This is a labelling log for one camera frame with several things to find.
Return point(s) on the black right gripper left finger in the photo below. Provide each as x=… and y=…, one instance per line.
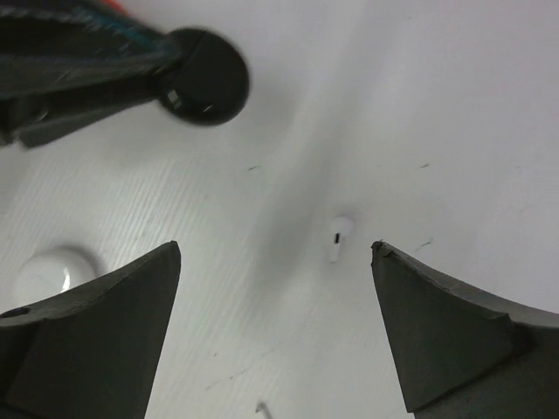
x=93, y=351

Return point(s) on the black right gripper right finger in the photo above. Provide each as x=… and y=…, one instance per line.
x=461, y=352

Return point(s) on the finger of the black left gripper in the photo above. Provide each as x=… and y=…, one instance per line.
x=41, y=104
x=49, y=46

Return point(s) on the white earbud charging case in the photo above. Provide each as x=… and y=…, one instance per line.
x=52, y=272

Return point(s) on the black earbud charging case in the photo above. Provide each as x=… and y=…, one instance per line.
x=210, y=83

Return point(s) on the white earbud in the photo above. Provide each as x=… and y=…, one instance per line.
x=340, y=228

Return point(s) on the orange earbud charging case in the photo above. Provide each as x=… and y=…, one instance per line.
x=116, y=5

